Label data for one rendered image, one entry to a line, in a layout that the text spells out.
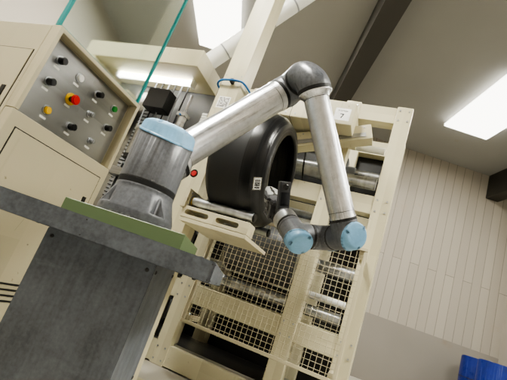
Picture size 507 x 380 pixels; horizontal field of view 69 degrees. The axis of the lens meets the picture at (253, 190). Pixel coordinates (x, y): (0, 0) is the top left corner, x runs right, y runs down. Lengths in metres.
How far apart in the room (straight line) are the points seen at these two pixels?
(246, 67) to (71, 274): 1.66
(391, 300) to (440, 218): 1.56
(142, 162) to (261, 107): 0.52
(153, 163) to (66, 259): 0.29
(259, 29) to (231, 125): 1.25
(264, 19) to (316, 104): 1.27
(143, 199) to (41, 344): 0.35
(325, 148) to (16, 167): 1.12
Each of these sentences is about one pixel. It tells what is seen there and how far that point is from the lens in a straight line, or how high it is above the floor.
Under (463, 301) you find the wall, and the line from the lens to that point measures 6.56.
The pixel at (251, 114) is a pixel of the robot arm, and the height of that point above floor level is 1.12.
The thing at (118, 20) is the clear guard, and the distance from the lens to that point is 1.94.
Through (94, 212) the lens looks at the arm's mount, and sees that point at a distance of 0.90.
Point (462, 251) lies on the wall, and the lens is 6.63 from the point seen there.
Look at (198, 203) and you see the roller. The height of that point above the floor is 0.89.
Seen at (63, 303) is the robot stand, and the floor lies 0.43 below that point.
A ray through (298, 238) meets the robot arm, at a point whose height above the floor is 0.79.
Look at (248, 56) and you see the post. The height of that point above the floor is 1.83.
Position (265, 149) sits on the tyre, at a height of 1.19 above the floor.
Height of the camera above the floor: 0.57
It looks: 15 degrees up
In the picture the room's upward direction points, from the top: 20 degrees clockwise
